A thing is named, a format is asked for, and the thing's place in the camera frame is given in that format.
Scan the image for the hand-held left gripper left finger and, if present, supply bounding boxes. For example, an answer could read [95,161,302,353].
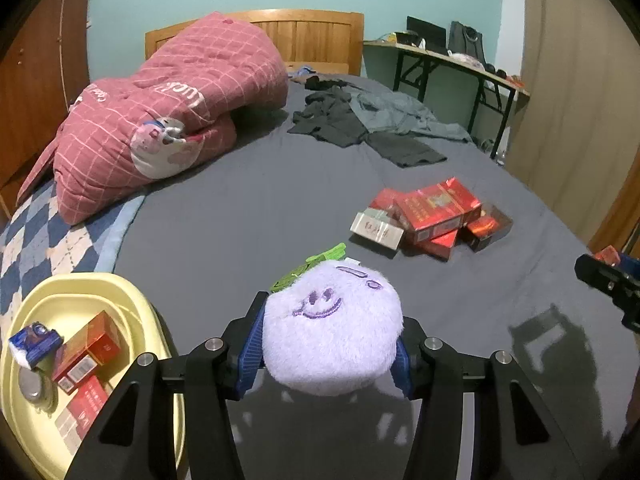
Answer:
[65,290,268,480]

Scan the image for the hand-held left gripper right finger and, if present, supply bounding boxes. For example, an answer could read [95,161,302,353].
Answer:
[390,316,591,480]

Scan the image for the purple plush toy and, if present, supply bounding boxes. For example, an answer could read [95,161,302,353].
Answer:
[261,243,405,397]

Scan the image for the dark red clear-wrapped box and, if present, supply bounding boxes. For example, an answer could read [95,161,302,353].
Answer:
[459,202,514,253]

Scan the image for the red cigarette box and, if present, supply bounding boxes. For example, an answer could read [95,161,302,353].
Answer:
[369,188,408,216]
[51,310,122,395]
[415,229,460,262]

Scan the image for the yellow plastic basin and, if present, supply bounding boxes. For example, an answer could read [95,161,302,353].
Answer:
[0,272,188,480]

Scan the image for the white cigarette box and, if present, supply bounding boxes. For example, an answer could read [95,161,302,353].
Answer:
[349,209,404,251]

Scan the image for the large white red carton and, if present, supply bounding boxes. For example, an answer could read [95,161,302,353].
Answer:
[54,375,115,448]

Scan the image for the shiny red carton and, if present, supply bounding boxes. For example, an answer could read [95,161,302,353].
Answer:
[394,177,482,246]

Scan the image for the small blue packet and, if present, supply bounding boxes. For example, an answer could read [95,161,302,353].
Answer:
[8,324,64,370]

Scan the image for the dark round jar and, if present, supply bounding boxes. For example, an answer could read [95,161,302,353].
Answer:
[19,367,57,413]

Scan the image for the bed with grey sheet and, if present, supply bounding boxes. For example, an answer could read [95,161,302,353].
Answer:
[0,72,640,480]

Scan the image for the brown door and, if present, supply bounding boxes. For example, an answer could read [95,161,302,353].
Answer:
[505,0,640,211]

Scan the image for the dark grey shorts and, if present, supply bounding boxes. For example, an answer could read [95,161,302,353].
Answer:
[367,132,448,168]

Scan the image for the blue checkered blanket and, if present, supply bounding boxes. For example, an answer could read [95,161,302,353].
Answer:
[0,180,146,311]

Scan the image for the white plastic bag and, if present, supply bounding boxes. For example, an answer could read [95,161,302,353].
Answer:
[447,50,483,68]

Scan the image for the black shirt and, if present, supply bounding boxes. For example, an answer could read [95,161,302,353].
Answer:
[287,85,371,147]

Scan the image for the grey-green garment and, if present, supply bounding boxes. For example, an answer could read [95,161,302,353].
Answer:
[347,85,473,143]

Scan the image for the pink checked quilt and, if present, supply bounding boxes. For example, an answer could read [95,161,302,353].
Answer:
[17,10,290,226]

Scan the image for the grey bag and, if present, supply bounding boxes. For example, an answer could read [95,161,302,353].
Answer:
[446,21,486,63]

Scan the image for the black laptop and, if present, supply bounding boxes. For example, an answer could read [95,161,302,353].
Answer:
[406,16,447,56]

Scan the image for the folding desk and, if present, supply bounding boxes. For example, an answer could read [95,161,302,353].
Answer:
[362,40,531,161]

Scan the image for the wooden headboard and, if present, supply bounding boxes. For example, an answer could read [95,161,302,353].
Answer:
[145,8,365,76]

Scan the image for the brown wooden wardrobe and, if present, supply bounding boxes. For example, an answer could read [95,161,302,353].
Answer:
[0,0,92,221]

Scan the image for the wooden door frame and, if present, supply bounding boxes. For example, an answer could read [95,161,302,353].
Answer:
[587,170,640,261]

